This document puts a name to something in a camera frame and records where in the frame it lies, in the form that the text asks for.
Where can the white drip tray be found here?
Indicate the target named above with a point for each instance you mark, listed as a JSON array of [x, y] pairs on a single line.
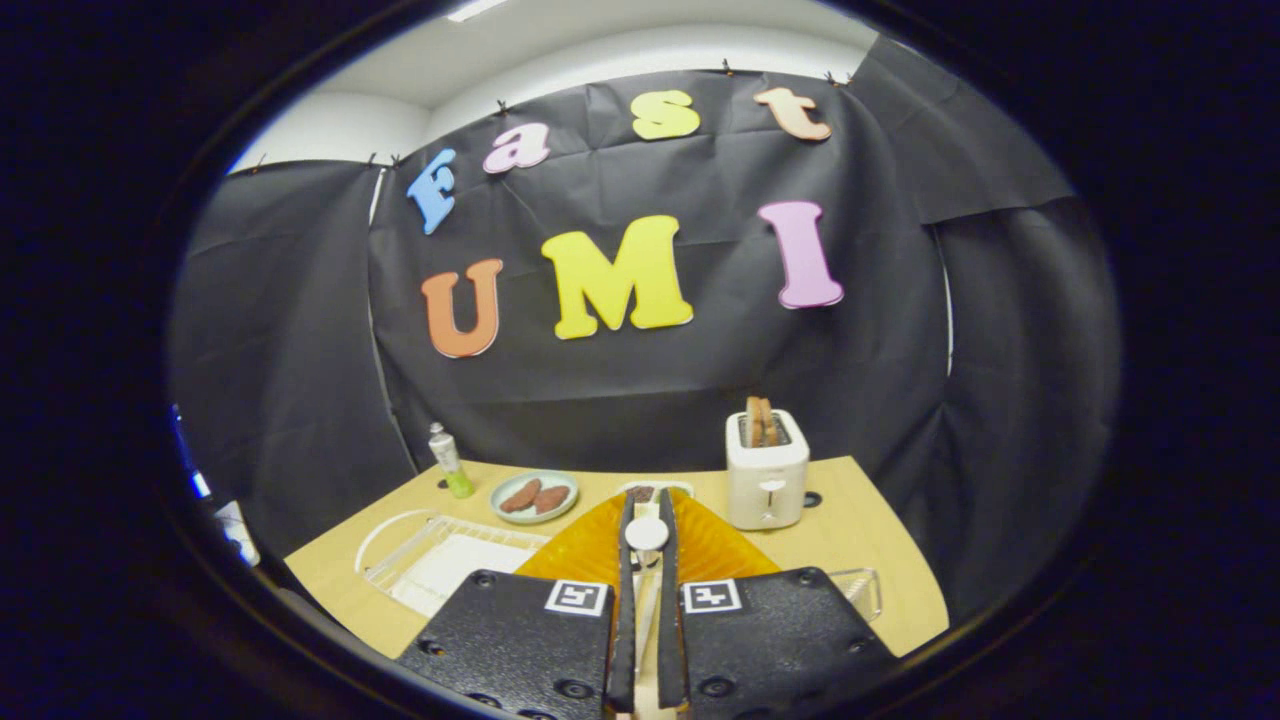
[[460, 570]]

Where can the toast slices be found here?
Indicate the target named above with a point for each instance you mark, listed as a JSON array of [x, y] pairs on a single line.
[[763, 422]]

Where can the green and white tube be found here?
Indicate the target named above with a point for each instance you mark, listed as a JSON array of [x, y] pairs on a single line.
[[450, 465]]

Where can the white toaster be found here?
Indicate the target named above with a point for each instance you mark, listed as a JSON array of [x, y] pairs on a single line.
[[768, 480]]

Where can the brown food piece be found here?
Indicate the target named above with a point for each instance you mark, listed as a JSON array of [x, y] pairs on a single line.
[[520, 495], [551, 499]]

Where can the teal plate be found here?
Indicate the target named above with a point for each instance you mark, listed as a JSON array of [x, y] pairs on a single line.
[[535, 515]]

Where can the white compartment snack tray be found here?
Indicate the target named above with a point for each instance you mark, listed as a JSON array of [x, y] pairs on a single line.
[[685, 488]]

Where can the blue and white object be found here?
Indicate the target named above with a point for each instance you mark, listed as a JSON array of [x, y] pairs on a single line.
[[235, 530]]

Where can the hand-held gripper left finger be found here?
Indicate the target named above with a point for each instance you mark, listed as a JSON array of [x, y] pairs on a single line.
[[510, 640]]

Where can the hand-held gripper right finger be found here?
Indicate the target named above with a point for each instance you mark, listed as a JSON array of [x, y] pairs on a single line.
[[770, 640]]

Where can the ceiling light panel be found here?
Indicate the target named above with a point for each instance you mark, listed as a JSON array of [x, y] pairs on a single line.
[[475, 9]]

